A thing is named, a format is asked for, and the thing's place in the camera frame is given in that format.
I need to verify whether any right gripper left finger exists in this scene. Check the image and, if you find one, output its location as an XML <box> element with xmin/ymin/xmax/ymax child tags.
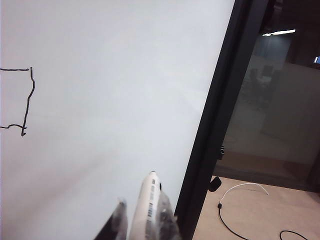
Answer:
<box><xmin>93</xmin><ymin>197</ymin><xmax>130</xmax><ymax>240</ymax></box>

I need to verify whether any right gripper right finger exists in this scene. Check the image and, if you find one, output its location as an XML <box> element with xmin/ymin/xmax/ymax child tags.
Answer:
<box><xmin>153</xmin><ymin>191</ymin><xmax>185</xmax><ymax>240</ymax></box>

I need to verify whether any white marker pen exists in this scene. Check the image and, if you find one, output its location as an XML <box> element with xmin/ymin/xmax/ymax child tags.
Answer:
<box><xmin>129</xmin><ymin>170</ymin><xmax>163</xmax><ymax>240</ymax></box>

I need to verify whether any white and black cable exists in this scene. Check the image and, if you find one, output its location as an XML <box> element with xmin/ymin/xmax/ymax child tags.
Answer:
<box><xmin>216</xmin><ymin>182</ymin><xmax>271</xmax><ymax>240</ymax></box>

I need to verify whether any black looped cable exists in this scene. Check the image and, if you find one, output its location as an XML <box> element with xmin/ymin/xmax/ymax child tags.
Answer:
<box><xmin>279</xmin><ymin>229</ymin><xmax>310</xmax><ymax>240</ymax></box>

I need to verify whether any black whiteboard stand post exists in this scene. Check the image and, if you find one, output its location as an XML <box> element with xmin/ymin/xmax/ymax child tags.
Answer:
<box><xmin>182</xmin><ymin>0</ymin><xmax>271</xmax><ymax>240</ymax></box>

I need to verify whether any white board with black frame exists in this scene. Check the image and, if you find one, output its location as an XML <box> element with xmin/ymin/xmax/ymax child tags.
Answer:
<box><xmin>0</xmin><ymin>0</ymin><xmax>253</xmax><ymax>240</ymax></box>

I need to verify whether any glass partition with dark frame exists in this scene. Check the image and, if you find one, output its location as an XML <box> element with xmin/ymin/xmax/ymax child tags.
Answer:
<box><xmin>212</xmin><ymin>0</ymin><xmax>320</xmax><ymax>193</ymax></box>

